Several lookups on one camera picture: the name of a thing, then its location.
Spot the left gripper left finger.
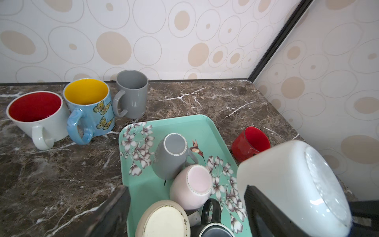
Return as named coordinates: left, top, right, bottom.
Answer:
left=69, top=185, right=131, bottom=237

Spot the small light grey mug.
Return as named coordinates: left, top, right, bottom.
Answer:
left=152, top=133, right=199, bottom=181

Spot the white mug red inside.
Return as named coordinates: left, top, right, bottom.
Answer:
left=7, top=91, right=70, bottom=151

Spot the mint green floral tray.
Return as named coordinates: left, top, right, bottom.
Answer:
left=118, top=115, right=252, bottom=237

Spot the large white mug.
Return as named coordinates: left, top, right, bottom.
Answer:
left=236, top=140, right=352, bottom=237

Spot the right black frame post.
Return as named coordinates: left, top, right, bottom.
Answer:
left=248, top=0, right=313, bottom=83

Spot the black mug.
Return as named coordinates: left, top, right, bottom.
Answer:
left=190, top=198, right=234, bottom=237

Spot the tall dark grey mug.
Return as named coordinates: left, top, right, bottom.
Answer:
left=113, top=70, right=149, bottom=119

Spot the blue butterfly mug yellow inside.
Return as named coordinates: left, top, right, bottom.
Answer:
left=63, top=79, right=115, bottom=145

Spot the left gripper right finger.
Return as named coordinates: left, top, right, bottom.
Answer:
left=244, top=185, right=308, bottom=237

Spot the pale pink mug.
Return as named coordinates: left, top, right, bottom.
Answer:
left=169, top=165, right=212, bottom=211

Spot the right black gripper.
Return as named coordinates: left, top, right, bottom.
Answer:
left=349, top=200, right=379, bottom=237

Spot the cream beige mug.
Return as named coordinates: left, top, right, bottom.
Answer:
left=135, top=200, right=201, bottom=237

